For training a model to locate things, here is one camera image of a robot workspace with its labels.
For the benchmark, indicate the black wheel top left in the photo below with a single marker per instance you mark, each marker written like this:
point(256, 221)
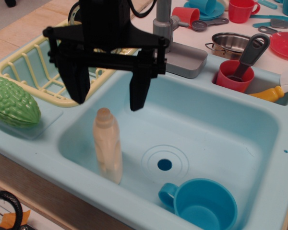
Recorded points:
point(10, 3)

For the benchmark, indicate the metal pot lid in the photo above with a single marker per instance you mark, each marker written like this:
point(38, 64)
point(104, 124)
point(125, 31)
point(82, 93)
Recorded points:
point(74, 17)

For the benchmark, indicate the yellow toy bottle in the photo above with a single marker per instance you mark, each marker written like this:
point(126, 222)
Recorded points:
point(271, 95)

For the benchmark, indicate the red cup lying down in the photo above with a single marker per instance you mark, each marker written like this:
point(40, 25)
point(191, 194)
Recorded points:
point(185, 15)

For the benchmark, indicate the teal utensil top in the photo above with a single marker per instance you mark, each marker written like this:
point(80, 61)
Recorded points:
point(268, 4)

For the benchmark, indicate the cream detergent bottle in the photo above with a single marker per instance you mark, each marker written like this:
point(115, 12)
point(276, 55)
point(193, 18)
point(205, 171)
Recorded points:
point(106, 135)

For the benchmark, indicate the grey measuring spoon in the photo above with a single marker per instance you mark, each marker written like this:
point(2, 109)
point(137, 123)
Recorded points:
point(201, 26)

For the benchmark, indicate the steel pot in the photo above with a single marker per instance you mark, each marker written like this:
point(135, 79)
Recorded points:
point(228, 45)

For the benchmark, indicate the red mug upright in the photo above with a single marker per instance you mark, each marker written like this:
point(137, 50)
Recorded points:
point(239, 11)

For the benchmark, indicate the grey toy faucet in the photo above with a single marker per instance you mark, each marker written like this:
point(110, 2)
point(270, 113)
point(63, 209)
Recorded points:
point(182, 60)

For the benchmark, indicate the blue cup in sink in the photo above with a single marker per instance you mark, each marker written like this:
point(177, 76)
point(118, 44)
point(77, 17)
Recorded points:
point(202, 202)

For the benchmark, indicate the red cup in holder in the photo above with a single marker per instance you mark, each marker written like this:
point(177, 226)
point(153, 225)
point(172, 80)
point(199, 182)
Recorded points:
point(224, 76)

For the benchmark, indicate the red plate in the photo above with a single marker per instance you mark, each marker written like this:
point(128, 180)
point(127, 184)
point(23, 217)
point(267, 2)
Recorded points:
point(279, 44)

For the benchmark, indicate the orange tape piece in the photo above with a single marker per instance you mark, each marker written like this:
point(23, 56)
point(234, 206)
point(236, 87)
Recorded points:
point(9, 219)

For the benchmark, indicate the light blue toy sink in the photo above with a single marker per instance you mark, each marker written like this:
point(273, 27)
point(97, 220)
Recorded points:
point(187, 129)

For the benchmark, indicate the grey black spatula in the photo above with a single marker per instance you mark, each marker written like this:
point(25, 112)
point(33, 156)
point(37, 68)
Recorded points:
point(255, 47)

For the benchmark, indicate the blue cup on plate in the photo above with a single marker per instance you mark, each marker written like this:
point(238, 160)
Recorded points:
point(205, 6)

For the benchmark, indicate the grey utensil handle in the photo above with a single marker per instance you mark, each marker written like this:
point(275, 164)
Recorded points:
point(267, 30)

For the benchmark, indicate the blue plate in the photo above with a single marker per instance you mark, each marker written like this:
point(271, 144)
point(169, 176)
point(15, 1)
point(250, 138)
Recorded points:
point(219, 10)

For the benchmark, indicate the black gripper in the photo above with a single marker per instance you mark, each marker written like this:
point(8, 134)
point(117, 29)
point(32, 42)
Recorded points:
point(107, 38)

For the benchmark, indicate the green bitter gourd toy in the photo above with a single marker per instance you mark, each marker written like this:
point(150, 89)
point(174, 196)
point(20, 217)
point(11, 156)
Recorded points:
point(17, 107)

